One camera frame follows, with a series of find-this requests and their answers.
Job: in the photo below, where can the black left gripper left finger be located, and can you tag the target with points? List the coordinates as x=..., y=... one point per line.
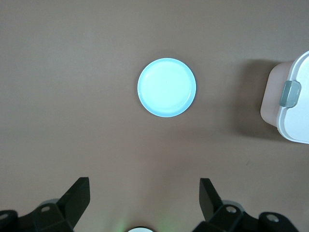
x=67, y=207

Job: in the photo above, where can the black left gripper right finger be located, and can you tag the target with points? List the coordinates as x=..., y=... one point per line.
x=212, y=210

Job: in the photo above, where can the white lidded storage box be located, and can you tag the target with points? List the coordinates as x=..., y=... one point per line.
x=297, y=125

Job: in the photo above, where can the light blue round plate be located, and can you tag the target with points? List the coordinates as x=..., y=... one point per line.
x=166, y=87

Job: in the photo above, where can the grey box latch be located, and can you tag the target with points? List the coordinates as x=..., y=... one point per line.
x=289, y=94

